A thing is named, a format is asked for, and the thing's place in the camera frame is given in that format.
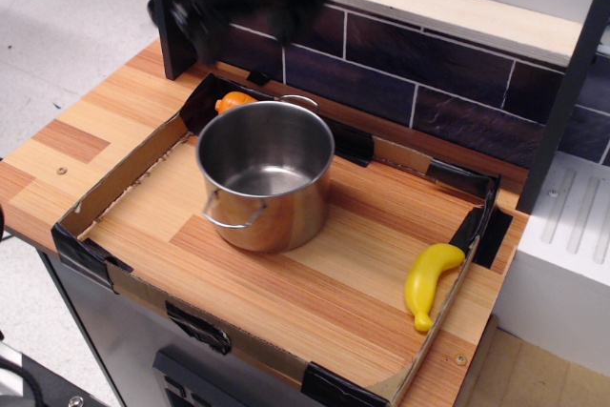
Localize stainless steel pot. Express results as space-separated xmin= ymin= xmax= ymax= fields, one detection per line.
xmin=195 ymin=95 xmax=336 ymax=253

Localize cardboard fence with black tape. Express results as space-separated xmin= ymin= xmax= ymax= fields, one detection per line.
xmin=51 ymin=70 xmax=512 ymax=406

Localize orange toy carrot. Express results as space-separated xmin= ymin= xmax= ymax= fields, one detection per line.
xmin=215 ymin=92 xmax=257 ymax=114

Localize yellow toy banana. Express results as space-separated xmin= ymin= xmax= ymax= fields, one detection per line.
xmin=404 ymin=243 xmax=466 ymax=333

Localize black toy oven front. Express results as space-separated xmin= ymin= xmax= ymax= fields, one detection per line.
xmin=152 ymin=348 xmax=268 ymax=407

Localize white toy sink unit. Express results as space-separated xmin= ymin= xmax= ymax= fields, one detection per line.
xmin=494 ymin=153 xmax=609 ymax=376

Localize dark wooden shelf frame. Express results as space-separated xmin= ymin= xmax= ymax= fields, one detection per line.
xmin=153 ymin=0 xmax=609 ymax=213

